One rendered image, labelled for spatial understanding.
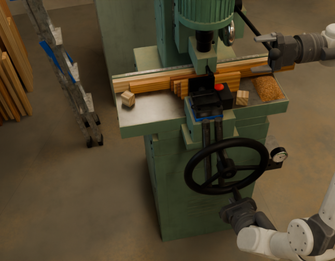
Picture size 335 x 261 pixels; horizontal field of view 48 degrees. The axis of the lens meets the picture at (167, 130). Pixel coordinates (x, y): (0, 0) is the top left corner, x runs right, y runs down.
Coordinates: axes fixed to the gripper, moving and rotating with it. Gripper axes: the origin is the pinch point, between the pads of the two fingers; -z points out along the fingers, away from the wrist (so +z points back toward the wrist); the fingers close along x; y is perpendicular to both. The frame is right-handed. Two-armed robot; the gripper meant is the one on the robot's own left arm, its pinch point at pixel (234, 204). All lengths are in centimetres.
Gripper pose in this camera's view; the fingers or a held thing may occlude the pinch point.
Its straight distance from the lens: 132.8
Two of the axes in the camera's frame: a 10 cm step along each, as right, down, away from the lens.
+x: 9.3, -3.8, 0.2
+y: -3.5, -8.8, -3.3
